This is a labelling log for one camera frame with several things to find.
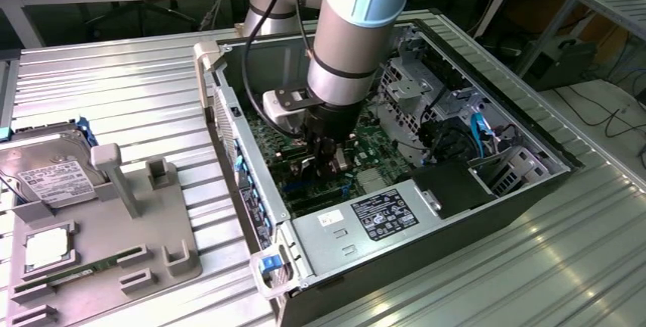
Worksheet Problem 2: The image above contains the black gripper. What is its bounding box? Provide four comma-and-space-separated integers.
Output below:
301, 100, 363, 156

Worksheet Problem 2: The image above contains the graphics card with metal bracket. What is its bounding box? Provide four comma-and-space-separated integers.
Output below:
333, 145, 358, 175

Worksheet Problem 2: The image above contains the green motherboard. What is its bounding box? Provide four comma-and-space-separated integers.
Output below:
246, 109, 421, 218

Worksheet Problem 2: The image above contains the silver chipset heatsink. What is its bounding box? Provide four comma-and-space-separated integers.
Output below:
358, 170, 394, 192

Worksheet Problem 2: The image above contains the silver disk bay cage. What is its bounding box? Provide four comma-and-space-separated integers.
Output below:
375, 35, 489, 171

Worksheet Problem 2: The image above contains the black plastic shroud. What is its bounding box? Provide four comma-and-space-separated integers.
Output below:
395, 159, 500, 221

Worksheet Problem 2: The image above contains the grey power supply unit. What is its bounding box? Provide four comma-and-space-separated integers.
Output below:
289, 182, 449, 281

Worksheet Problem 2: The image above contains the open black PC case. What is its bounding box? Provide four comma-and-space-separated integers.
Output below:
194, 18, 585, 327

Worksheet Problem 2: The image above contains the blue disk caddy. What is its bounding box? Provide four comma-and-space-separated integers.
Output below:
10, 116, 102, 154

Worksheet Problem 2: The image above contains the black box device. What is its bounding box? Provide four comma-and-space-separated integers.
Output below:
524, 37, 601, 92

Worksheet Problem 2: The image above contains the silver hard disk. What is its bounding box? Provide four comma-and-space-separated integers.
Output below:
0, 129, 102, 209

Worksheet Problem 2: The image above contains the grey parts rack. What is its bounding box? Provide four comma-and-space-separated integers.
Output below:
7, 142, 206, 327

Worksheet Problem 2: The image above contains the green RAM stick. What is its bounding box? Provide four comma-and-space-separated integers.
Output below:
14, 249, 142, 293

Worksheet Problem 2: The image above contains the silver CPU chip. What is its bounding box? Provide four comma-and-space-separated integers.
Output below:
24, 229, 72, 267

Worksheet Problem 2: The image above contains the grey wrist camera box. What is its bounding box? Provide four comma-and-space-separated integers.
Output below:
261, 88, 318, 138

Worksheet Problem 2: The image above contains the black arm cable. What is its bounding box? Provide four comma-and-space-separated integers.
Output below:
241, 0, 305, 139

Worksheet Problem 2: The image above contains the black wire bundle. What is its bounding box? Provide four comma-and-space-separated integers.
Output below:
417, 120, 477, 166

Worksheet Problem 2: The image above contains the blue data wire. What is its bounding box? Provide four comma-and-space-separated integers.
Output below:
469, 112, 496, 160

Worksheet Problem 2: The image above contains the thin hanging cable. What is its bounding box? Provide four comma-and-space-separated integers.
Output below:
201, 0, 230, 32

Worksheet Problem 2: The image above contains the black floor cable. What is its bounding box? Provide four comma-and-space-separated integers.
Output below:
553, 83, 646, 139

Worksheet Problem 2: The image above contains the grey metal shelf frame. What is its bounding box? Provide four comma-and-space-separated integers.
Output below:
520, 0, 646, 80

